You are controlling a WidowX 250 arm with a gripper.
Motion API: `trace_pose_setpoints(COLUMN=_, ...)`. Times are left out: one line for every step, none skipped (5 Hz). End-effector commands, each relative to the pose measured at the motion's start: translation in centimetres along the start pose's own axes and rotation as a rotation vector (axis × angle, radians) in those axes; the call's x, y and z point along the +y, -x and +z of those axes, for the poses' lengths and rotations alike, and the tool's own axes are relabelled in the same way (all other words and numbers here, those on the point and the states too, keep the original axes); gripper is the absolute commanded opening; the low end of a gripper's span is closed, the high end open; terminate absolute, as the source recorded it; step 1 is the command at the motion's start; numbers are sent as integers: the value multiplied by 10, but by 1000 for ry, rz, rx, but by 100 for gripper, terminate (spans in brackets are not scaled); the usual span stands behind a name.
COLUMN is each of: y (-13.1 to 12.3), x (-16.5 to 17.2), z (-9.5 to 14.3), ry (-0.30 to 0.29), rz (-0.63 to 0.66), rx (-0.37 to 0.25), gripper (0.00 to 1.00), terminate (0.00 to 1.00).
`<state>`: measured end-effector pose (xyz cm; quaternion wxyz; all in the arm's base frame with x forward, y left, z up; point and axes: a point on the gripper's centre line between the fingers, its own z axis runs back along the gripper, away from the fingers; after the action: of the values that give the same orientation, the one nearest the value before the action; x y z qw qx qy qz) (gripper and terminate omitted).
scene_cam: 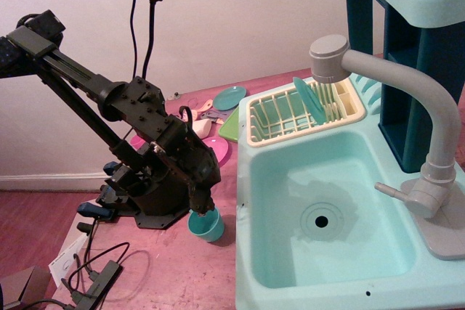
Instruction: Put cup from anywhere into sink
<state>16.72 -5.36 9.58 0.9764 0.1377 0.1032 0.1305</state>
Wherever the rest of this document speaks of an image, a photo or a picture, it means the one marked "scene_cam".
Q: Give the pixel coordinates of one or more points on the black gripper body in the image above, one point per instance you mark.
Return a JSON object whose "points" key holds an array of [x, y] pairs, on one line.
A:
{"points": [[182, 160]]}

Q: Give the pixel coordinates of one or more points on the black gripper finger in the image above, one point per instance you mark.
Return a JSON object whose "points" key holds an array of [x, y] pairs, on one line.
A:
{"points": [[196, 199], [208, 202]]}

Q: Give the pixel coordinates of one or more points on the teal plastic cup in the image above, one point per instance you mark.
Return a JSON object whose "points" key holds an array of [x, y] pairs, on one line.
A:
{"points": [[209, 227]]}

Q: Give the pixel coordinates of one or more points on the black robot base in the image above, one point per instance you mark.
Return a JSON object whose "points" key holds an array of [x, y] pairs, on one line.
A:
{"points": [[153, 200]]}

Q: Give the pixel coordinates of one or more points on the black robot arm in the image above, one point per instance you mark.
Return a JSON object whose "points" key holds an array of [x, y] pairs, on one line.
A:
{"points": [[118, 112]]}

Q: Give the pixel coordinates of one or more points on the light teal toy sink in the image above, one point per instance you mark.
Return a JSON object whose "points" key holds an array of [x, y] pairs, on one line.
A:
{"points": [[312, 231]]}

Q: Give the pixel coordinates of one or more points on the pink plate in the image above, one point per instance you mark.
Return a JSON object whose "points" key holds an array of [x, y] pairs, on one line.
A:
{"points": [[220, 147]]}

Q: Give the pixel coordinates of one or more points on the green cutting board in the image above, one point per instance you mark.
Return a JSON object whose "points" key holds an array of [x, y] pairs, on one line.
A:
{"points": [[230, 128]]}

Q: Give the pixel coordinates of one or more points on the peach toy utensil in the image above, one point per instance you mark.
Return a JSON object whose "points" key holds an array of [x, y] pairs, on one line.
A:
{"points": [[207, 105]]}

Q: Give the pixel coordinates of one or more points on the teal plate on table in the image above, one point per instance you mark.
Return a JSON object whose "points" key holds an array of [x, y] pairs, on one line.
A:
{"points": [[229, 98]]}

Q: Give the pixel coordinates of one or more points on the cream dish rack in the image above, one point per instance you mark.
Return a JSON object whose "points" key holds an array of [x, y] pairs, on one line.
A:
{"points": [[276, 121]]}

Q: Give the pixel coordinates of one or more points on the black usb hub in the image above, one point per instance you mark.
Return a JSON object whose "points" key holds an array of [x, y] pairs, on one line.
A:
{"points": [[100, 287]]}

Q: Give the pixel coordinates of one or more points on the teal plate in rack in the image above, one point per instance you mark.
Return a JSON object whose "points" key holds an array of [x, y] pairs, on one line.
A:
{"points": [[310, 100]]}

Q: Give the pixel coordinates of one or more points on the white paper sheet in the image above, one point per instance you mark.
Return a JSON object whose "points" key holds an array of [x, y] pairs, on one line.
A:
{"points": [[61, 264]]}

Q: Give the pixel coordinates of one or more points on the brown cardboard box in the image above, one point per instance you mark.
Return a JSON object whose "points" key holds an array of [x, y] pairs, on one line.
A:
{"points": [[25, 287]]}

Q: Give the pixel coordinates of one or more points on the dark blue toy shelf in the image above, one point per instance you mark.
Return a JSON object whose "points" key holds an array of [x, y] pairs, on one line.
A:
{"points": [[437, 54]]}

